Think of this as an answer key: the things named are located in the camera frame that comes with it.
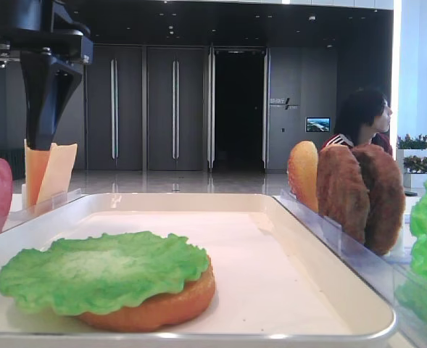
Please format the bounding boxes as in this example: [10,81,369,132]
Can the clear acrylic strip left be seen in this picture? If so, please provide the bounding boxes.
[2,188,85,232]

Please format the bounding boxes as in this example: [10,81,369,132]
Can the dark double doors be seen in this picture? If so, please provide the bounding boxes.
[85,45,208,171]

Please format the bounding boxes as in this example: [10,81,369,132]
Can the orange cheese slice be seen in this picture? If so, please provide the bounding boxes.
[24,141,50,207]

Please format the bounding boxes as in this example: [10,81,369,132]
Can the brown meat patty inner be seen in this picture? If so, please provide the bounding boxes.
[317,144,370,244]

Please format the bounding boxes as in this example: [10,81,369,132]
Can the wall monitor screen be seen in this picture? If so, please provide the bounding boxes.
[305,117,331,133]

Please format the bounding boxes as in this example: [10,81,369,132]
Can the bun half inner right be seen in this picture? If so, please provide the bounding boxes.
[287,141,318,212]

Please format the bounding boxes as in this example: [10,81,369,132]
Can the green lettuce leaf on tray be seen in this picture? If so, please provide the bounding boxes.
[0,231,210,316]

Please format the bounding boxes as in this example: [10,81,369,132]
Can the bottom bun on tray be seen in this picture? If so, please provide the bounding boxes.
[78,263,216,333]

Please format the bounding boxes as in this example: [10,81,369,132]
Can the clear acrylic strip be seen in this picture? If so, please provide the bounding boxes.
[2,188,85,232]
[276,189,427,347]

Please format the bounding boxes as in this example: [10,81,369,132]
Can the brown meat patty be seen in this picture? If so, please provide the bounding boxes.
[352,144,405,256]
[317,144,370,244]

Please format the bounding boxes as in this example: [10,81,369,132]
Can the seated person dark hair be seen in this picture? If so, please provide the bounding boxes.
[321,88,393,157]

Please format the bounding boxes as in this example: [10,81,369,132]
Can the yellow cheese slice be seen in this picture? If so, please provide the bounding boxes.
[36,143,78,204]

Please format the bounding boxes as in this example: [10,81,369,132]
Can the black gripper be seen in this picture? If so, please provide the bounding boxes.
[0,1,94,151]

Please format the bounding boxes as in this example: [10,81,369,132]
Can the white metal tray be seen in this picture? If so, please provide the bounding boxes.
[0,194,397,347]

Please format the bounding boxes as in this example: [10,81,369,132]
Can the clear acrylic strip right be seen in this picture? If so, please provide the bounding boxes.
[276,189,427,347]

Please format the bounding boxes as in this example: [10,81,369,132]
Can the grey slider block cheese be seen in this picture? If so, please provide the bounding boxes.
[21,183,28,210]

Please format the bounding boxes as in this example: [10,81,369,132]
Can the brown meat patty outer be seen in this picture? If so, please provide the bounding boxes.
[352,144,405,256]

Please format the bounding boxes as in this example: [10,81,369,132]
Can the potted flower planter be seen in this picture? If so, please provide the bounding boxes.
[396,134,427,189]

